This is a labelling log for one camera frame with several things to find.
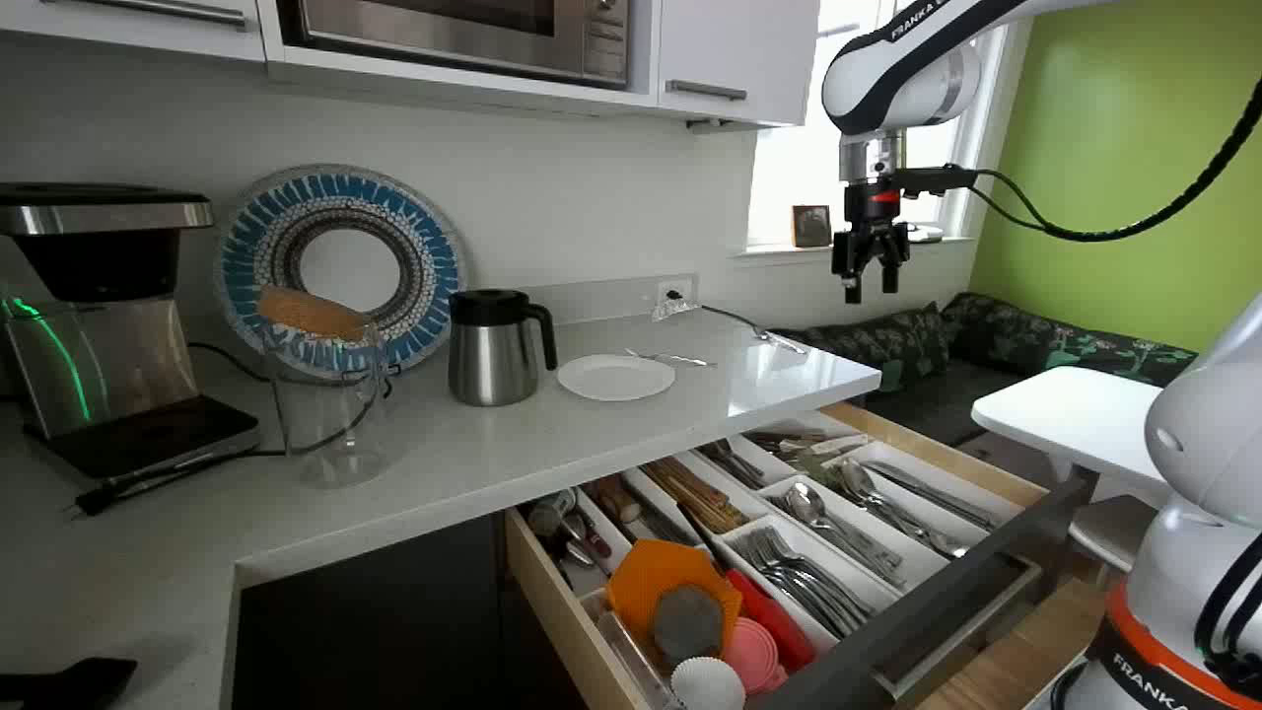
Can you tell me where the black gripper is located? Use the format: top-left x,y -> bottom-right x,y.
829,180 -> 913,308

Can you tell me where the metal drawer fork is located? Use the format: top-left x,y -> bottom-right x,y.
764,521 -> 882,623
739,529 -> 852,643

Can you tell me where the wooden kitchen drawer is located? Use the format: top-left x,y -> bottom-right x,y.
499,400 -> 1103,710

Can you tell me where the dark patterned bench cushion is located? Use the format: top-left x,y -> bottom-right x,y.
773,288 -> 1203,401

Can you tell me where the metal table knife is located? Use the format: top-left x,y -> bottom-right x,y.
854,451 -> 1007,534

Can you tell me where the white side table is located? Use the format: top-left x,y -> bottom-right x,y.
965,362 -> 1191,506

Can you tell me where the white cabinet door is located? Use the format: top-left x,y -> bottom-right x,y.
649,0 -> 824,133
0,0 -> 271,69

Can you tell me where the small white plate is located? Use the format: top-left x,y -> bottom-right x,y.
551,351 -> 677,408

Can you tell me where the red plastic utensil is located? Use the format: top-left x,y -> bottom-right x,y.
723,563 -> 824,673

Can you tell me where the steel thermal carafe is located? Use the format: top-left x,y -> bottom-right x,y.
444,288 -> 560,409

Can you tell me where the grey round disc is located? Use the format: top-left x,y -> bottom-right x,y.
649,584 -> 728,669

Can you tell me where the dark kitchen utensil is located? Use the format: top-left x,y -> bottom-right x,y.
522,484 -> 624,591

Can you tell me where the blue patterned decorative plate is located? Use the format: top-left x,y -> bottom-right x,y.
211,161 -> 474,388

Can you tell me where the stainless steel microwave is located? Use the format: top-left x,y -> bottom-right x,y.
271,0 -> 637,94

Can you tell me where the clear wine glass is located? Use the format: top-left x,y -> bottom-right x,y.
253,283 -> 399,495

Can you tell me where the orange sponge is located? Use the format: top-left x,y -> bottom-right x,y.
253,283 -> 373,347

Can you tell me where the steel black coffee maker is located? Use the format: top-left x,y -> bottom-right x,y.
0,180 -> 264,484

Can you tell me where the small dark picture frame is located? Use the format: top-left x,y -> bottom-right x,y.
787,203 -> 837,254

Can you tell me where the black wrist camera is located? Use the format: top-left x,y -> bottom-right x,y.
875,161 -> 984,203

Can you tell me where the thin grey outlet cable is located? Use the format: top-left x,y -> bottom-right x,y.
665,293 -> 779,347

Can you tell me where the white wall outlet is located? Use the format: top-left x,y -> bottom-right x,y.
649,272 -> 702,324

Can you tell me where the metal cabinet handle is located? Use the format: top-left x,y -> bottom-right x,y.
662,76 -> 753,105

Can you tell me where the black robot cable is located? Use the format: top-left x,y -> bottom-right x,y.
961,76 -> 1262,250

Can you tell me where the wooden handled knife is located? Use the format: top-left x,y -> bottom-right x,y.
637,452 -> 753,535

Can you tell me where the black power cable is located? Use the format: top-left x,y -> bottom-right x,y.
69,337 -> 399,521

